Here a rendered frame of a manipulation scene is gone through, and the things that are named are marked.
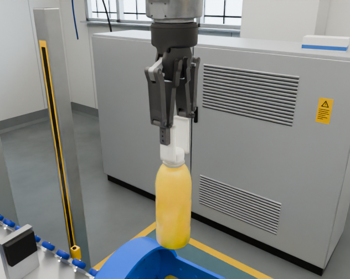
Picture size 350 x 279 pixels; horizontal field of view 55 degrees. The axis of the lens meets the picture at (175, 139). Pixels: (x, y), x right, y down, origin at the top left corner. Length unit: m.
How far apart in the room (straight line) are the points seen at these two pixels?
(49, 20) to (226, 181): 1.74
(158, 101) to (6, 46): 4.75
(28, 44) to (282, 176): 4.11
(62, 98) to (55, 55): 0.15
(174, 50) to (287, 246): 2.14
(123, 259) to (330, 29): 2.88
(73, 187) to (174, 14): 1.00
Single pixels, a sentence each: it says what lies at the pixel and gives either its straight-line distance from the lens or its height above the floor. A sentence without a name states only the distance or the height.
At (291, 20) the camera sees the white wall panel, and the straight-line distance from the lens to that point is 3.09.
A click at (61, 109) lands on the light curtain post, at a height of 1.36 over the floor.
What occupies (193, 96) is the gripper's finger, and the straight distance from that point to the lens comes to 0.61.
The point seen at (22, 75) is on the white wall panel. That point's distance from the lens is 5.35.
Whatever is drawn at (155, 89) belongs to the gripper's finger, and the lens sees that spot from 0.53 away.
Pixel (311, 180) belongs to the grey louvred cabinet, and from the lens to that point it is 2.24.
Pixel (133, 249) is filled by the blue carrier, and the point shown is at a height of 1.23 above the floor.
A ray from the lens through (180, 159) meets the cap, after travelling 0.61.
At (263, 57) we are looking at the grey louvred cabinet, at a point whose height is 1.40.
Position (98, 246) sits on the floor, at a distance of 2.73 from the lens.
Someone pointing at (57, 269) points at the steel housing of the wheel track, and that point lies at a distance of 1.22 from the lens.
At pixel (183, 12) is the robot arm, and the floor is 1.71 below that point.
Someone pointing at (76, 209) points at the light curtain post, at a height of 0.94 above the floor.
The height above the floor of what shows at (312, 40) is 1.51.
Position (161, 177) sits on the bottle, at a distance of 0.62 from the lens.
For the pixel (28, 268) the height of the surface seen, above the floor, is 0.95.
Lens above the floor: 1.73
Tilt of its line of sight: 23 degrees down
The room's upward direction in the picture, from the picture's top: straight up
